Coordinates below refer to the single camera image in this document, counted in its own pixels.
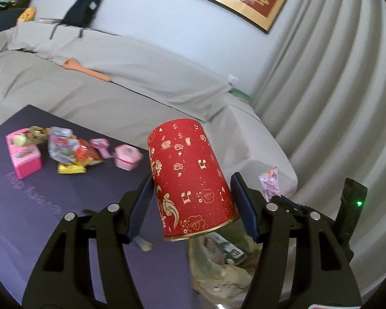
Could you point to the white wall socket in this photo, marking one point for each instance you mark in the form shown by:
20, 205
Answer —
232, 79

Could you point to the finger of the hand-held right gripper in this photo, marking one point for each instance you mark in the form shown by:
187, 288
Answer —
292, 204

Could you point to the colourful clear snack bag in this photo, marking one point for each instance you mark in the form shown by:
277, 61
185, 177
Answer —
70, 148

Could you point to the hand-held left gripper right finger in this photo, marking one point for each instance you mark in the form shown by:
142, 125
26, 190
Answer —
247, 212

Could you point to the green cloth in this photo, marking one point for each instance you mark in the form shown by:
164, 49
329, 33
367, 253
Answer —
241, 95

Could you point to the pink hexagonal box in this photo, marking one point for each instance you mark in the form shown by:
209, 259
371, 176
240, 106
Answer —
127, 157

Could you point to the pink tissue box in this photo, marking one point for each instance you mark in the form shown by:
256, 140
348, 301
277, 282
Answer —
24, 161

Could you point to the grey covered sofa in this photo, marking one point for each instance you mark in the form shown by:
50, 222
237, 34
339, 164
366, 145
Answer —
115, 80

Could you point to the trash bin with yellow bag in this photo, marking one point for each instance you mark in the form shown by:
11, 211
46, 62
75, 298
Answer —
212, 273

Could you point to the yellow wafer packet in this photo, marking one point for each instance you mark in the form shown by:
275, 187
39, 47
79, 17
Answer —
69, 169

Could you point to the dark blue blanket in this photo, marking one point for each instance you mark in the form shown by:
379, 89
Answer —
0, 22

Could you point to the black backpack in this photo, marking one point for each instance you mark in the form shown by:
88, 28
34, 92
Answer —
83, 6

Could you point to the wooden back scratcher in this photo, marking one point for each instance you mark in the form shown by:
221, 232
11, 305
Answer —
72, 63

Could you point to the small white wrapper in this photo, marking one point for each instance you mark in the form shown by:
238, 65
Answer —
144, 245

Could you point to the pink printed packet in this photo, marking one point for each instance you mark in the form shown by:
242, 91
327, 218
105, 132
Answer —
270, 182

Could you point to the red gold paper canister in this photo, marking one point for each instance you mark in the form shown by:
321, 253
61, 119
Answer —
186, 180

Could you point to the yellow plush toy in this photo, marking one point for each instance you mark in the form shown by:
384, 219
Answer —
28, 14

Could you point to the white fringed blanket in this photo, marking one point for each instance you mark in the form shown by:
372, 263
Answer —
254, 141

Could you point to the grey curtain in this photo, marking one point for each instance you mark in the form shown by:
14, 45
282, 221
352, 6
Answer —
334, 87

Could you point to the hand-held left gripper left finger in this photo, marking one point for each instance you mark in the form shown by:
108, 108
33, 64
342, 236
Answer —
138, 212

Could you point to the green white carton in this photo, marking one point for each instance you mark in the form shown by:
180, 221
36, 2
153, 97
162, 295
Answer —
233, 249

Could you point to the pink plastic toy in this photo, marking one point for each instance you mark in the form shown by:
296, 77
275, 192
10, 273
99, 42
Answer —
101, 144

